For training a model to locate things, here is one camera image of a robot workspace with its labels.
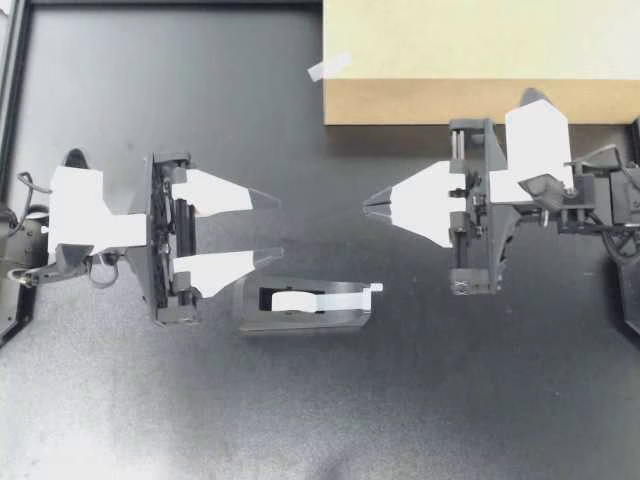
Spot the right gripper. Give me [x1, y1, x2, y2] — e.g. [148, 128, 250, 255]
[363, 116, 522, 298]

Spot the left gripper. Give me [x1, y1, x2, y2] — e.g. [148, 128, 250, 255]
[131, 149, 285, 328]

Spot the black tape dispenser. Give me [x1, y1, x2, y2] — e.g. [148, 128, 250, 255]
[238, 279, 386, 338]

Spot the cardboard box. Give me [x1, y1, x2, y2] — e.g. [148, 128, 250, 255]
[322, 0, 640, 147]

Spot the white tape piece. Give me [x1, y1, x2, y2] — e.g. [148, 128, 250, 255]
[306, 50, 353, 83]

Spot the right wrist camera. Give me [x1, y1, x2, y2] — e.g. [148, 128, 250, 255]
[489, 98, 575, 207]

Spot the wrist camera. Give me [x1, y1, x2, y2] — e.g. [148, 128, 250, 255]
[489, 98, 575, 207]
[47, 165, 149, 264]

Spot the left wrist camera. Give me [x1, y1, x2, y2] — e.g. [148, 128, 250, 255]
[47, 165, 149, 264]

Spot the black frame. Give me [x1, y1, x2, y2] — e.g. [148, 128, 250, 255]
[0, 0, 324, 347]

